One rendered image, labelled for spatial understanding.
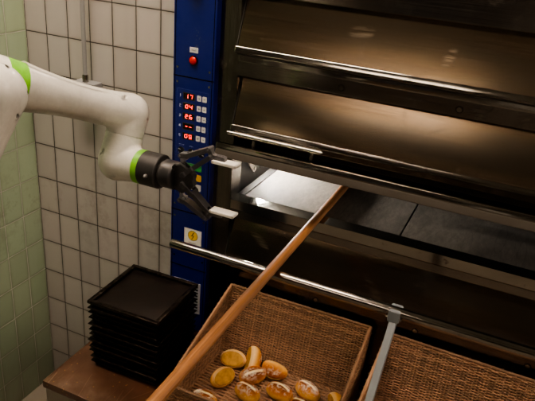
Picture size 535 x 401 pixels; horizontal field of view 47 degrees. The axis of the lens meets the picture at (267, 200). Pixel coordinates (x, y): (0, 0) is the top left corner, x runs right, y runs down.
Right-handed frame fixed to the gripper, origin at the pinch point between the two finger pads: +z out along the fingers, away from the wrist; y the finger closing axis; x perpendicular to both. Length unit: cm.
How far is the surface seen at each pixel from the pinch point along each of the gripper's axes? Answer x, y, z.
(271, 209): -55, 31, -11
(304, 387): -36, 85, 15
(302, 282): -17.8, 32.0, 15.1
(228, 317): 12.4, 28.4, 6.9
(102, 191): -55, 42, -85
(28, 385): -38, 144, -118
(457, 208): -40, 8, 51
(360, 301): -17.7, 32.1, 32.6
